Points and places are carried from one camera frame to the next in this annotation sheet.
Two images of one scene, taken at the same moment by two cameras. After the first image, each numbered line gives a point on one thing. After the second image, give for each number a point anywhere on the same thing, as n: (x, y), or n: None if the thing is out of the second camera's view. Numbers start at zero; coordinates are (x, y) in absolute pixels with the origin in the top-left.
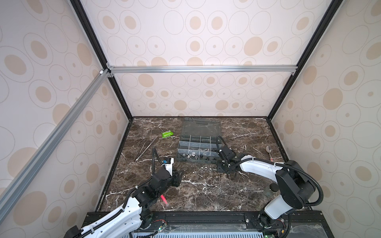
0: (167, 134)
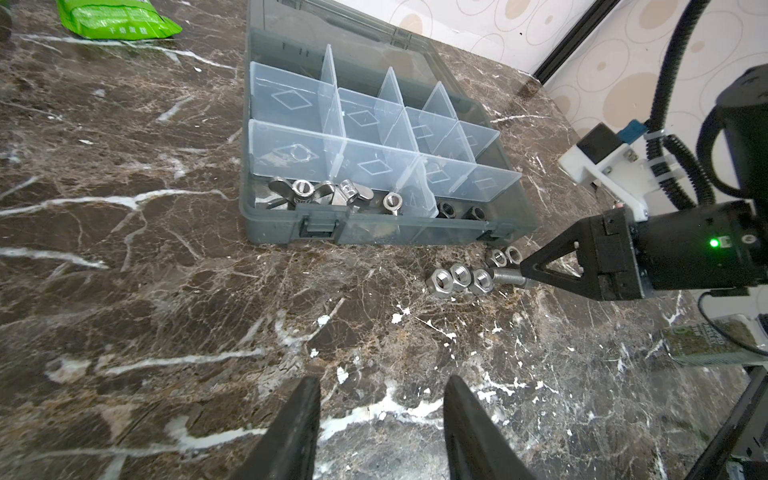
0: (116, 19)
